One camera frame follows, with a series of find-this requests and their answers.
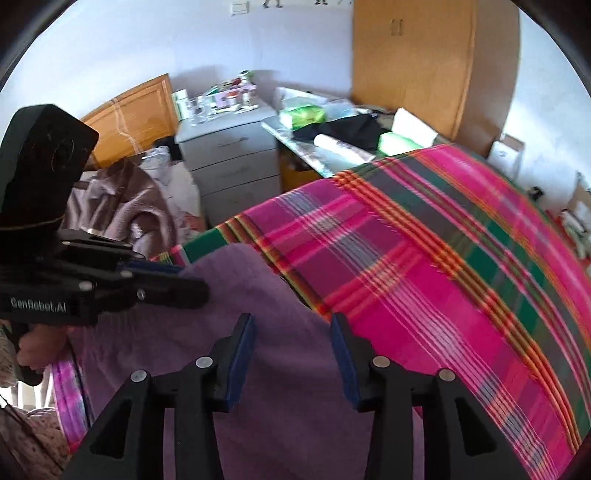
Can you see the bright green tissue pack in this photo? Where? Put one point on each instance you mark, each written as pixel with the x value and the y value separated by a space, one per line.
pixel 302 116

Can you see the glass side table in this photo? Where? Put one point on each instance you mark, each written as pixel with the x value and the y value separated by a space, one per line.
pixel 323 159

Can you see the person's left hand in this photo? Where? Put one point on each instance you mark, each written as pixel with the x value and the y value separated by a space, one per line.
pixel 44 346

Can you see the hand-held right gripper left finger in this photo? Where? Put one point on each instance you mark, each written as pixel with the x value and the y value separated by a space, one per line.
pixel 242 364

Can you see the purple fleece top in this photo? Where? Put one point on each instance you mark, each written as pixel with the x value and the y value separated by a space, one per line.
pixel 277 295

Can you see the pink green plaid bed sheet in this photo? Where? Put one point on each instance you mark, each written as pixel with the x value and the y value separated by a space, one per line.
pixel 438 277

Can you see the grey drawer cabinet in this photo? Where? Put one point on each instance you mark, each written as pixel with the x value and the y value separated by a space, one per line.
pixel 231 161

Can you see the brown fleece blanket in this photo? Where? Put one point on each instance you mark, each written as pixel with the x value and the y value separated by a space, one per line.
pixel 120 203

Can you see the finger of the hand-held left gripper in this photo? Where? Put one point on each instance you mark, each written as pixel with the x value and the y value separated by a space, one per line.
pixel 175 290
pixel 152 269

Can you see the white wall switch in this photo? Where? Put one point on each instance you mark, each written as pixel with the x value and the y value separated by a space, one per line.
pixel 240 8

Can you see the clear plastic bag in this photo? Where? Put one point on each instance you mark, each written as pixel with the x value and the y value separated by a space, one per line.
pixel 340 110

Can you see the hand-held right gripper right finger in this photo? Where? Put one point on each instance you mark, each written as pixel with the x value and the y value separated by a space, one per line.
pixel 344 364

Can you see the wooden headboard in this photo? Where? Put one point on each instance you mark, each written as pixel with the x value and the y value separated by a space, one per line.
pixel 134 120

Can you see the white box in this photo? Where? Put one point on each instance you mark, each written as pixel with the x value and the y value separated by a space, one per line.
pixel 505 157

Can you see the white printed packet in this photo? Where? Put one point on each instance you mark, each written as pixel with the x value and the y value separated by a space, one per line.
pixel 341 147

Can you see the black cloth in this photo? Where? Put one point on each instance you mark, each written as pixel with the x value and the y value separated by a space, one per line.
pixel 341 131

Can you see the wooden wardrobe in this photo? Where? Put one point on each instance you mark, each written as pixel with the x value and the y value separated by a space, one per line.
pixel 415 69

